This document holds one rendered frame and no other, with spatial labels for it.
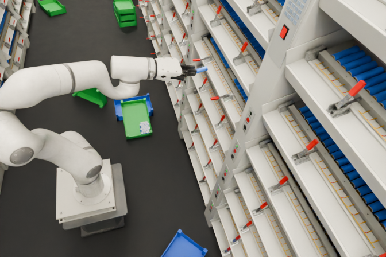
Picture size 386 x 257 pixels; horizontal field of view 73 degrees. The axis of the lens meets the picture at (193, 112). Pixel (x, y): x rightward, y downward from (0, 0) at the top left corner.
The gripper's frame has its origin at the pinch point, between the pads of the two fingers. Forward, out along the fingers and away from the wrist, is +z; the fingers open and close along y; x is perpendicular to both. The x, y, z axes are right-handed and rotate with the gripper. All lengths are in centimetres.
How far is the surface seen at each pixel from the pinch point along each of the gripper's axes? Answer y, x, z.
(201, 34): 35.3, 3.7, 16.7
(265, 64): -27.1, -25.2, 9.6
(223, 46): 2.5, -11.4, 12.0
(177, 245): -40, 101, 9
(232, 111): -16.3, 7.7, 16.7
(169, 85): 86, 86, 27
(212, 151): -10, 47, 23
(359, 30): -47, -48, 7
